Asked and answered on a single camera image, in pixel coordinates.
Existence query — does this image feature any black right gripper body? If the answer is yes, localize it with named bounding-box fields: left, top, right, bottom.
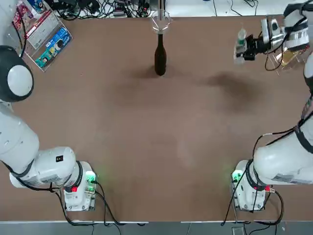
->
left=252, top=36, right=269, bottom=54

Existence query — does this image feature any clear plastic drink bottle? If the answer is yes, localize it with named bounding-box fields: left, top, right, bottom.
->
left=233, top=23, right=248, bottom=65

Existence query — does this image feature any clear acrylic drink shelf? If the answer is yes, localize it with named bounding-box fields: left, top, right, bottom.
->
left=265, top=16, right=310, bottom=71

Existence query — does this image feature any dark glass bottle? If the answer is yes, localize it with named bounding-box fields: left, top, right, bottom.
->
left=154, top=33, right=168, bottom=77

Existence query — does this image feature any red white snack box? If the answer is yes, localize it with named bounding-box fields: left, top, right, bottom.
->
left=24, top=11, right=61, bottom=49

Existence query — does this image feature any blue snack cup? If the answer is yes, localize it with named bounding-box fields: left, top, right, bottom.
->
left=26, top=0, right=46, bottom=14

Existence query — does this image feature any clear acrylic snack shelf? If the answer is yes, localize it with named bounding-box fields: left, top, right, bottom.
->
left=11, top=9, right=73, bottom=72

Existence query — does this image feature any pink snack box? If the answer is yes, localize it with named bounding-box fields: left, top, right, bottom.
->
left=12, top=1, right=34, bottom=29

